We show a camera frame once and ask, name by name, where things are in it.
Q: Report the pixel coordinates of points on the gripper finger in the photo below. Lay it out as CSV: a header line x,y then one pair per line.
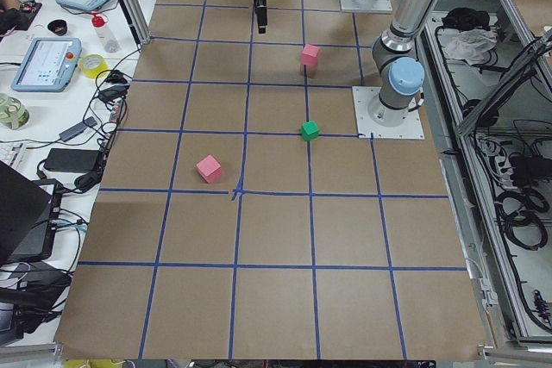
x,y
260,10

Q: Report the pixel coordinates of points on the green cube near arm base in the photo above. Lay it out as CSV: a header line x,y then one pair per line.
x,y
309,130

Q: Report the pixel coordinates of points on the person hand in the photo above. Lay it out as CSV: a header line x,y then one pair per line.
x,y
9,20

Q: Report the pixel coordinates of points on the pink cube far side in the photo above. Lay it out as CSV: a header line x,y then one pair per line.
x,y
309,55

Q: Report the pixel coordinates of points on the pink cube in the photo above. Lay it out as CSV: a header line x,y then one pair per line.
x,y
309,55
209,169

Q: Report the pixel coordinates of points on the squeeze bottle red cap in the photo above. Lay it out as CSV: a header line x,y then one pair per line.
x,y
104,33

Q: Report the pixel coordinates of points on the pink cube near centre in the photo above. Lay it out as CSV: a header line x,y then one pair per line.
x,y
209,169

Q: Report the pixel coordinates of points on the yellow tape roll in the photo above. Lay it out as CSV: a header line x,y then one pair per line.
x,y
93,66

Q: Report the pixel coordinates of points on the black small bowl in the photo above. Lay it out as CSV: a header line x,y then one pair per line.
x,y
58,27

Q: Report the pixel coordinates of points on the white crumpled cloth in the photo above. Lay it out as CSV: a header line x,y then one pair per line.
x,y
471,46

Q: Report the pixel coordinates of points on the teach pendant near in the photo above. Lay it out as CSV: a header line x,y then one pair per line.
x,y
48,65

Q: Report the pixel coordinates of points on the black power adapter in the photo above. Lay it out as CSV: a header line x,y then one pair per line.
x,y
71,160

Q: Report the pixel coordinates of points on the black laptop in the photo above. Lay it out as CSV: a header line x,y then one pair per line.
x,y
28,211

